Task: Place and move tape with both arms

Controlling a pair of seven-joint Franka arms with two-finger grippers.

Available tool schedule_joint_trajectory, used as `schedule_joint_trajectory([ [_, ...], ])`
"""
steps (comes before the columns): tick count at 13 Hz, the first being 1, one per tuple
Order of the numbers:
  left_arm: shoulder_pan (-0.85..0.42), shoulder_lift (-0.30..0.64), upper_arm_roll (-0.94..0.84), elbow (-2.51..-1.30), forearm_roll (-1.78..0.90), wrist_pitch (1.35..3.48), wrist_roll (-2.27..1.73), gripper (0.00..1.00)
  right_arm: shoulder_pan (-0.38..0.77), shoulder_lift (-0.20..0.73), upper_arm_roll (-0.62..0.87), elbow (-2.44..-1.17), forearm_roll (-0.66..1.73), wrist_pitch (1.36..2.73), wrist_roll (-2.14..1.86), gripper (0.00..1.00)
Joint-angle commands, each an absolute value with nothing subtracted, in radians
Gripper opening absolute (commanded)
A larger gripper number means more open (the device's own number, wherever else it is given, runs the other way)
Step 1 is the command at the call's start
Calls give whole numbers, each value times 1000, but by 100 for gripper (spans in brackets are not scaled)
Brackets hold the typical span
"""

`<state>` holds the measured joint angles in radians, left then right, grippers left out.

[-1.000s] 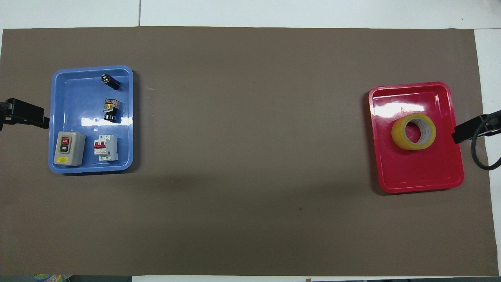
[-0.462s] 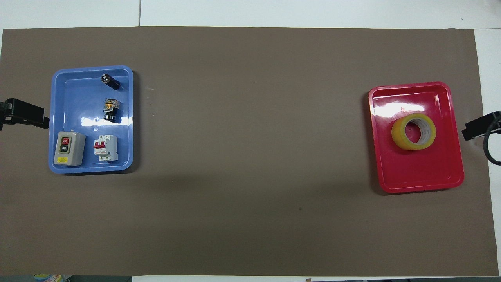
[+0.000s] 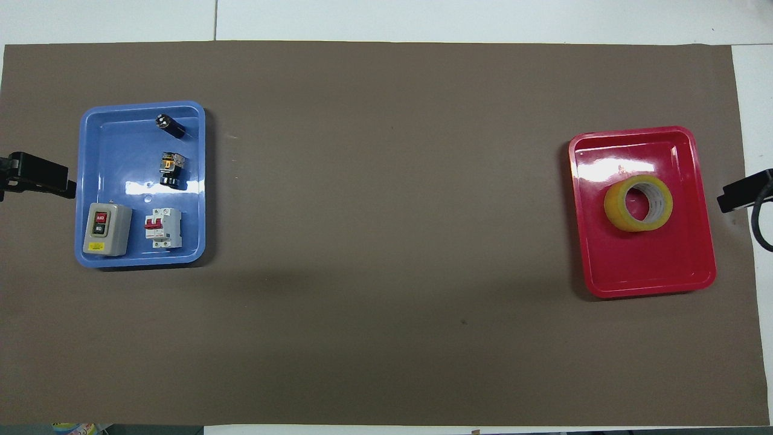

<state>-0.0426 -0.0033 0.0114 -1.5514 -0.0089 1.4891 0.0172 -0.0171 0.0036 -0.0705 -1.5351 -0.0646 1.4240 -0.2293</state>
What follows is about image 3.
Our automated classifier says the blue plastic tray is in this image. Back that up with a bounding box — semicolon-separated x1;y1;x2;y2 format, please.
74;100;207;269

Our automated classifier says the red plastic tray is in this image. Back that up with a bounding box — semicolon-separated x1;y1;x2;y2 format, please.
568;126;718;300

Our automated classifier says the black cable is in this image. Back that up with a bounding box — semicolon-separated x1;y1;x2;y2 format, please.
750;180;773;253

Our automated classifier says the black and yellow relay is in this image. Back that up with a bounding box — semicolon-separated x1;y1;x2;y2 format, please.
159;152;186;189

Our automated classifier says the yellow tape roll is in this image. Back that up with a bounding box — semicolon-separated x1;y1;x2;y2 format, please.
603;175;674;233

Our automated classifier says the white circuit breaker red lever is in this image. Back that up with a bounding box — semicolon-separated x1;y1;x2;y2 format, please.
143;207;183;250

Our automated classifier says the small black cylindrical part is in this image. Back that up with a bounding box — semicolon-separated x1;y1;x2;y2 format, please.
155;114;187;139

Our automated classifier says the grey switch box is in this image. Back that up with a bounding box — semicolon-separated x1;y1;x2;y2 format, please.
83;202;133;257

